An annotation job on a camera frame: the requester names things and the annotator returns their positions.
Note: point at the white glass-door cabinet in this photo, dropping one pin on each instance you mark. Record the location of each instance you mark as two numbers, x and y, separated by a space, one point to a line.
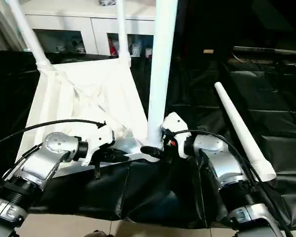
79 12

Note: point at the white plastic table leg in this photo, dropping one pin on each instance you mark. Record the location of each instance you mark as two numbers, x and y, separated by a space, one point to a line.
241 128
160 64
122 29
32 34

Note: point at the grey crumpled object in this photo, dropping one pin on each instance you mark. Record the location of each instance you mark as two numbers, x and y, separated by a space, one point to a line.
107 2

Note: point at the grey curtain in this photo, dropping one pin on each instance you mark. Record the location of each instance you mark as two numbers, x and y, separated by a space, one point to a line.
2 24

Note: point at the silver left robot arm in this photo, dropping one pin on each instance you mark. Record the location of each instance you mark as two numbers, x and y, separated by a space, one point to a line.
39 163

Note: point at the small yellow label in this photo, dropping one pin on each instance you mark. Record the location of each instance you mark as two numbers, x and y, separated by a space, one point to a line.
208 51

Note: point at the black plastic mat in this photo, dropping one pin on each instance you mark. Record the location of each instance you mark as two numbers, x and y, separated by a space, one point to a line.
266 108

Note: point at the white plastic table top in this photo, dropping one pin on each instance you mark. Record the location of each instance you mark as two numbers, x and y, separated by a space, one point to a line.
89 94

